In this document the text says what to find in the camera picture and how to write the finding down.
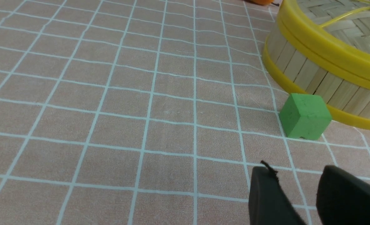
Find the green foam cube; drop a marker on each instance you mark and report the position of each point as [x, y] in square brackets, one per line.
[304, 116]

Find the orange toy pear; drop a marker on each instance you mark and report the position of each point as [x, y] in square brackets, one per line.
[263, 2]

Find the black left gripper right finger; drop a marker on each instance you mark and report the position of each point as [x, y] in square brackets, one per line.
[342, 198]

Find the yellow woven bamboo steamer lid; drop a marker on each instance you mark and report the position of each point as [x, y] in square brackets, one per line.
[334, 34]

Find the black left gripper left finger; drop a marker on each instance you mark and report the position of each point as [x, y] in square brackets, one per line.
[268, 203]

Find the pink checkered tablecloth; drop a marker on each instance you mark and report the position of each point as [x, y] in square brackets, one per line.
[148, 112]

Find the bamboo steamer basket yellow rims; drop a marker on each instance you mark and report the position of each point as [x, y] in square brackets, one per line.
[298, 69]

